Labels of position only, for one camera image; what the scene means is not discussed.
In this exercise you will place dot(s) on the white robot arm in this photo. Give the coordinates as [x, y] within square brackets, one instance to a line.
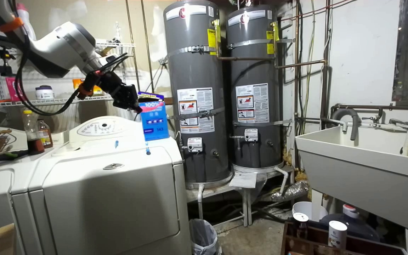
[57, 53]

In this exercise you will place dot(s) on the right grey water heater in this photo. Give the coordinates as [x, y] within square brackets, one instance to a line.
[254, 89]

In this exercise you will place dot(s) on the brown cardboard box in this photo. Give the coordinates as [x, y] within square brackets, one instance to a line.
[305, 240]

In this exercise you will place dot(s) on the white jar on shelf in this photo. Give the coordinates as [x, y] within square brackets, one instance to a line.
[45, 93]

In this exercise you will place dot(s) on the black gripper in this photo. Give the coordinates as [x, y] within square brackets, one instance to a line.
[124, 96]

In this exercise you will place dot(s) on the pink card on shelf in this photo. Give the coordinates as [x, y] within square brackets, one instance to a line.
[11, 84]

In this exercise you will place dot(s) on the metal sink faucet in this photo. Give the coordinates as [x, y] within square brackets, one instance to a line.
[348, 117]

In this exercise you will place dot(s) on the white cylinder container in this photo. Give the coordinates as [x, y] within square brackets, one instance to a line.
[338, 235]

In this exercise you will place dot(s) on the grey utility sink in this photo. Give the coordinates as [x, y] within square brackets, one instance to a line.
[370, 174]

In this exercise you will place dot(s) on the white trash bin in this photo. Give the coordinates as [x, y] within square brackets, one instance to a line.
[205, 239]

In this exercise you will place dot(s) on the left grey water heater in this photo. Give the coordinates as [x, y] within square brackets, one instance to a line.
[193, 36]

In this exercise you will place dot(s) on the blue cardboard box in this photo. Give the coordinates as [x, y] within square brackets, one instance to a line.
[154, 116]

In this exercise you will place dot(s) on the white bucket on floor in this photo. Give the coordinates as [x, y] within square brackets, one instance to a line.
[308, 212]

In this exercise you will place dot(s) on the orange package on shelf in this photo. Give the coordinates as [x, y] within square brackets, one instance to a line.
[77, 83]

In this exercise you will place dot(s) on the white dryer machine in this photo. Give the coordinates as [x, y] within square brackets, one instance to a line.
[88, 198]

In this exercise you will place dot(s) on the white wire shelf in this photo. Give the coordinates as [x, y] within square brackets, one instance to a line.
[81, 93]

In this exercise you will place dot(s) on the grey water heater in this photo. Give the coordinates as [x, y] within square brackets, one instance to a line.
[193, 36]
[254, 89]

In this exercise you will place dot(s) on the dark liquid bottle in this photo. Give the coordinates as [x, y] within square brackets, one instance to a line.
[32, 133]

